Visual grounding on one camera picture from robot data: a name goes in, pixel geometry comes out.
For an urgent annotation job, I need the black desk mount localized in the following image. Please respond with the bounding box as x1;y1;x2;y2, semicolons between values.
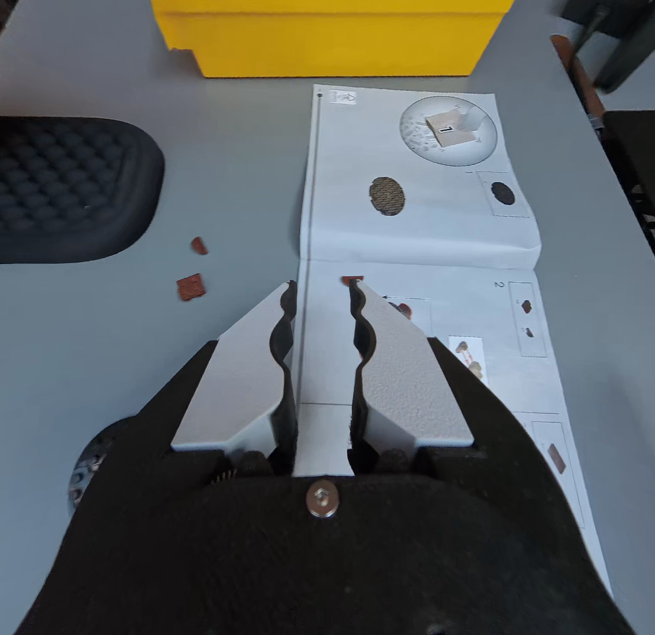
560;0;655;94

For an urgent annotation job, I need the clear container with small bricks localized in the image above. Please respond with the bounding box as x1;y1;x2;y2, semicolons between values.
67;417;139;515

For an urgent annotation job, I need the yellow plastic bin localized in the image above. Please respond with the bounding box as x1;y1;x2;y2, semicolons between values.
146;0;526;78

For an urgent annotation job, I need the brown square studded plate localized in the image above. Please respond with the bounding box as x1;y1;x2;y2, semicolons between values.
176;272;207;302

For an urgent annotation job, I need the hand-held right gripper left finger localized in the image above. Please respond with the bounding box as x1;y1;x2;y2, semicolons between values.
170;280;299;464

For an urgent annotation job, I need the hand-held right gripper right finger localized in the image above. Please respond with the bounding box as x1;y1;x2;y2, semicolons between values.
348;279;475;462

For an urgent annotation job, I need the brick building instruction booklet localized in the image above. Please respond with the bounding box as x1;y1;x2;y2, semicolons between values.
296;85;615;600

